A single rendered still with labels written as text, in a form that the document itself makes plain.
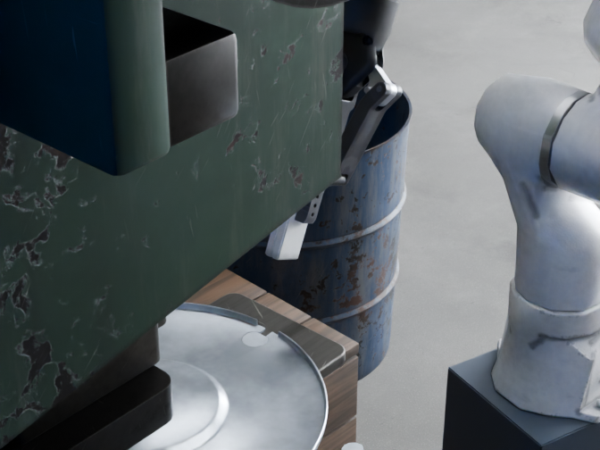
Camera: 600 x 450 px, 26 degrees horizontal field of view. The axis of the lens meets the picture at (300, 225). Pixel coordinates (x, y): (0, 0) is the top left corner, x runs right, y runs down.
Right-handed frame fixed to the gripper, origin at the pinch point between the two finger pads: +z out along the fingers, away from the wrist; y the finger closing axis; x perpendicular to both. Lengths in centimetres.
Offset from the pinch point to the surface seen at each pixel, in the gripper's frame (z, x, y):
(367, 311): 33, -103, 51
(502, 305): 32, -142, 45
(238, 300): 9.6, -3.0, 5.3
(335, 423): 41, -67, 29
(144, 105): -14, 53, -29
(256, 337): 10.9, 0.3, 0.0
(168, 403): 10.4, 21.9, -9.5
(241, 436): 15.3, 9.9, -7.8
